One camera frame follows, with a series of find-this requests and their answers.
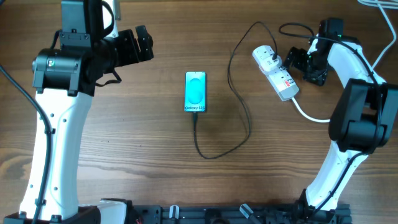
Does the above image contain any white grey power strip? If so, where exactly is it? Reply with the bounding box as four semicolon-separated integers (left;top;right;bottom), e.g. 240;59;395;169
252;45;299;101

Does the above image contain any black USB charging cable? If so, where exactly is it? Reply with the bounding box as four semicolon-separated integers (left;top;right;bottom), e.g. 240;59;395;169
192;21;279;161

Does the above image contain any smartphone with teal screen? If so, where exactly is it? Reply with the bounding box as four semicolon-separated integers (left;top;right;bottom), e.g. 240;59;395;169
184;72;206;112

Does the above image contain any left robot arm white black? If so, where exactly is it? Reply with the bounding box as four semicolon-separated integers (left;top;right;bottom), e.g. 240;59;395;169
4;1;154;223

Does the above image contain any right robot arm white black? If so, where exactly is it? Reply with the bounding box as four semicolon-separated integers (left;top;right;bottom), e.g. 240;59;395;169
282;17;397;219

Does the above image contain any white USB wall charger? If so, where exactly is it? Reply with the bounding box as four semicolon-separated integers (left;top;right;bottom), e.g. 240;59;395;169
259;56;282;75

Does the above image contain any white power strip cord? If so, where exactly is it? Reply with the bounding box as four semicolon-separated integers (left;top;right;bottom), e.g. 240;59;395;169
291;0;398;123

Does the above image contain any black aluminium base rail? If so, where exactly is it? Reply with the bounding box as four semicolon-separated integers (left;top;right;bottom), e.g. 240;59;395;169
132;204;353;224

